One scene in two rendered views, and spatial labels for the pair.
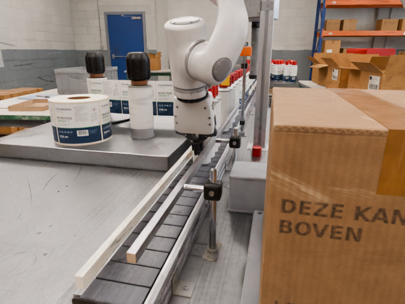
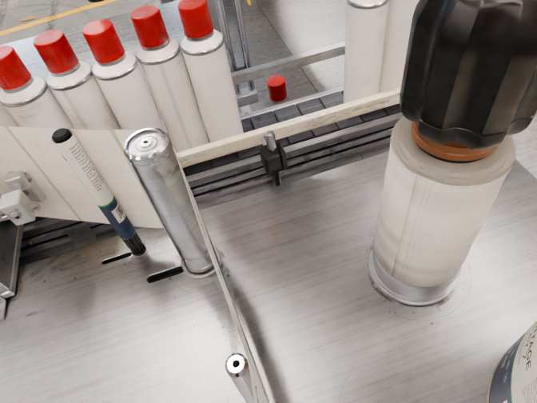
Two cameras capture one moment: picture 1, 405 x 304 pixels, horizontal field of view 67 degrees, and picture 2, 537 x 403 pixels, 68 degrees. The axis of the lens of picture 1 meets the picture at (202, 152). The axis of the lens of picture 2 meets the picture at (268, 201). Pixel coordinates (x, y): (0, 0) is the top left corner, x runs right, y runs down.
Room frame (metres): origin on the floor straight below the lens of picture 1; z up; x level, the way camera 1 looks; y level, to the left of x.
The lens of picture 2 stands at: (1.30, 0.36, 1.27)
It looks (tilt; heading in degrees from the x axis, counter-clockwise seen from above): 50 degrees down; 248
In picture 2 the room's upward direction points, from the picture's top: 10 degrees counter-clockwise
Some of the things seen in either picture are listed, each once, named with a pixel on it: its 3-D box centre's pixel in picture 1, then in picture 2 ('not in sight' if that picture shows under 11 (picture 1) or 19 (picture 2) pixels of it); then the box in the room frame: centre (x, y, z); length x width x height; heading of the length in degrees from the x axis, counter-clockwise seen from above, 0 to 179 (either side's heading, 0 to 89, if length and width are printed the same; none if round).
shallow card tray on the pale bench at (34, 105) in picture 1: (38, 104); not in sight; (2.17, 1.17, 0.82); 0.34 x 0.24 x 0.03; 0
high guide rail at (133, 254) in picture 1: (216, 136); (439, 21); (0.82, -0.04, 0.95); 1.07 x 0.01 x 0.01; 167
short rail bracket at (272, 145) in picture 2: not in sight; (275, 165); (1.14, 0.01, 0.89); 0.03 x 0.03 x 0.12; 77
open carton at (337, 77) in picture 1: (345, 72); not in sight; (3.27, -1.49, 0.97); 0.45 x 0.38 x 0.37; 87
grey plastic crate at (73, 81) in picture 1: (89, 79); not in sight; (3.09, 1.12, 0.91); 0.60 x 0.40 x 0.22; 178
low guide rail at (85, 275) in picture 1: (190, 151); (459, 77); (0.84, 0.03, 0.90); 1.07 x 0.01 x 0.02; 167
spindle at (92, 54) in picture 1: (97, 84); not in sight; (1.41, 0.48, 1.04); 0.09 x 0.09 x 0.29
